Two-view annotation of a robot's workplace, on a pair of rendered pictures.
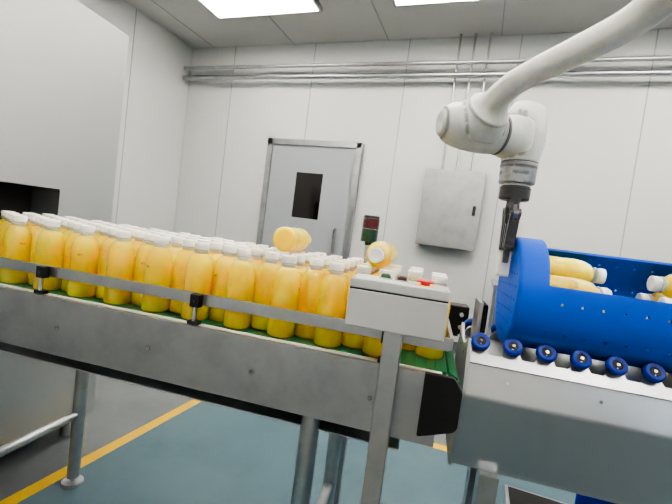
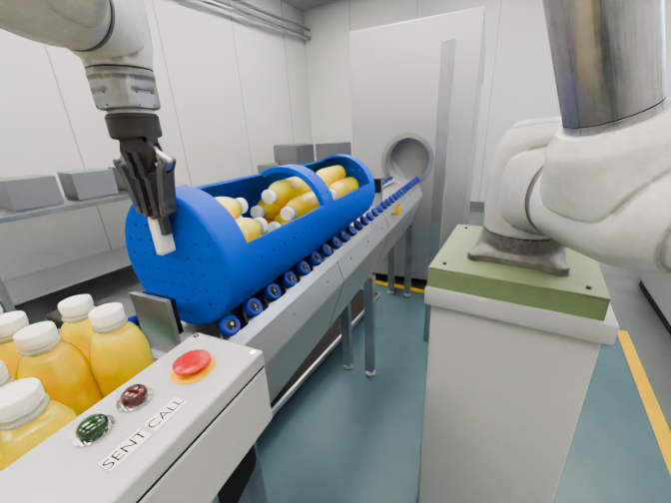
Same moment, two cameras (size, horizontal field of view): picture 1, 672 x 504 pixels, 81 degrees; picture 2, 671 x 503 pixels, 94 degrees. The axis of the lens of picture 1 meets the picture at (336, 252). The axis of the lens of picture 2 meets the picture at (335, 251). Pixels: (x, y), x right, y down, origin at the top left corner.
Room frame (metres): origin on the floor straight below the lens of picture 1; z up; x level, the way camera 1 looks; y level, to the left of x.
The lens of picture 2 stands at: (0.62, 0.03, 1.32)
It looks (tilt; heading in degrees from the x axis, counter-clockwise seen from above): 21 degrees down; 282
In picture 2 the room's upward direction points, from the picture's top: 3 degrees counter-clockwise
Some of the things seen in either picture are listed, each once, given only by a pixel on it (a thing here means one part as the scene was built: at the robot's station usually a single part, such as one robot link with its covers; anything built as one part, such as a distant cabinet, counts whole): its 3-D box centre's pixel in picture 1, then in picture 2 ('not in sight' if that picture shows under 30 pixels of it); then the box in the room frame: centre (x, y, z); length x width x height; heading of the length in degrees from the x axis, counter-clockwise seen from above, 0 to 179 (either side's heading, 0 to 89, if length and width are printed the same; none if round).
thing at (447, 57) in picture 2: not in sight; (436, 215); (0.41, -1.79, 0.85); 0.06 x 0.06 x 1.70; 77
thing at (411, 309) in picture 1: (397, 304); (162, 444); (0.83, -0.14, 1.05); 0.20 x 0.10 x 0.10; 77
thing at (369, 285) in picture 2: not in sight; (369, 327); (0.77, -1.42, 0.31); 0.06 x 0.06 x 0.63; 77
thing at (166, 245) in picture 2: (503, 263); (163, 235); (1.04, -0.44, 1.16); 0.03 x 0.01 x 0.07; 77
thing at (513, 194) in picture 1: (512, 203); (139, 143); (1.04, -0.44, 1.32); 0.08 x 0.07 x 0.09; 167
